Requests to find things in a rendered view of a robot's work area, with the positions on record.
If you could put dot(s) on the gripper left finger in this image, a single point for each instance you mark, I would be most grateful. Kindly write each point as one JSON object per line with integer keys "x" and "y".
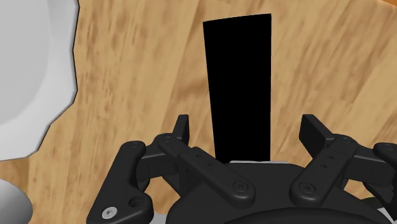
{"x": 201, "y": 161}

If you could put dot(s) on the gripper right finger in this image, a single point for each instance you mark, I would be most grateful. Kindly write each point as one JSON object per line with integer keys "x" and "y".
{"x": 328, "y": 161}

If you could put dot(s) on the pale grey rounded thing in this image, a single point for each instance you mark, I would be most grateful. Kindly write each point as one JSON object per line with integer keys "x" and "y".
{"x": 12, "y": 204}

